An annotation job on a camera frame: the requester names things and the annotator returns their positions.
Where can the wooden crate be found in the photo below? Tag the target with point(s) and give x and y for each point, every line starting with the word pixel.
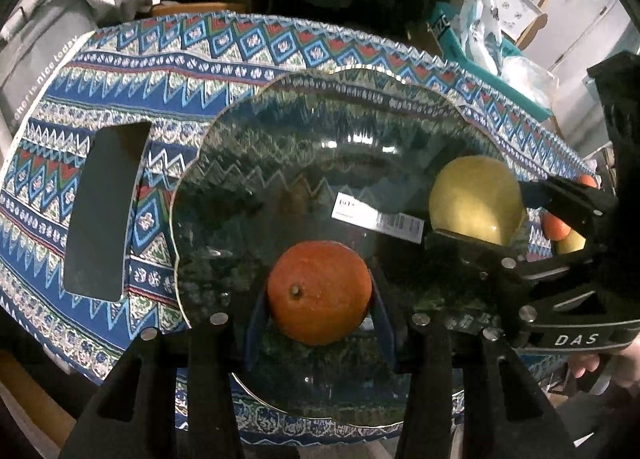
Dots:
pixel 200 9

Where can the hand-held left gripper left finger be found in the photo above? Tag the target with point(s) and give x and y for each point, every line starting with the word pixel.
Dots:
pixel 257 329

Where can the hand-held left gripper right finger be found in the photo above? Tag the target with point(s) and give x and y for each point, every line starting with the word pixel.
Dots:
pixel 384 329

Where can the person's right hand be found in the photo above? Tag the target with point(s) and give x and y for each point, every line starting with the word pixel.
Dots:
pixel 627 369

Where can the clear plastic bag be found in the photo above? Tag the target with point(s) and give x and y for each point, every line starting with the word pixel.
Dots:
pixel 530 81

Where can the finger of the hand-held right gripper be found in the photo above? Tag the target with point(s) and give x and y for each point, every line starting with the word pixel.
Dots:
pixel 535 195
pixel 465 245

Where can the yellow apple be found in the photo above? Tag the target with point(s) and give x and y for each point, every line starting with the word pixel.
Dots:
pixel 574 243
pixel 475 199

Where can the blue patterned tablecloth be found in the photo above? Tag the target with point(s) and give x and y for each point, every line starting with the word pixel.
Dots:
pixel 200 54

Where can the white printed plastic bag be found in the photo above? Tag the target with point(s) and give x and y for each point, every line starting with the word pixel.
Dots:
pixel 482 4

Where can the black rectangular pad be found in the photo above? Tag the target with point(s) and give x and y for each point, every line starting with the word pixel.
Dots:
pixel 105 214

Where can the orange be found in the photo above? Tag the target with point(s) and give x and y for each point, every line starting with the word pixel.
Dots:
pixel 554 226
pixel 588 182
pixel 320 294

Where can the teal plastic basket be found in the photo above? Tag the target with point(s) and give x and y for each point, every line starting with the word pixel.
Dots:
pixel 445 34

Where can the dark glass plate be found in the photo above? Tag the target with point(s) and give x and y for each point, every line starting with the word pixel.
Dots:
pixel 300 164

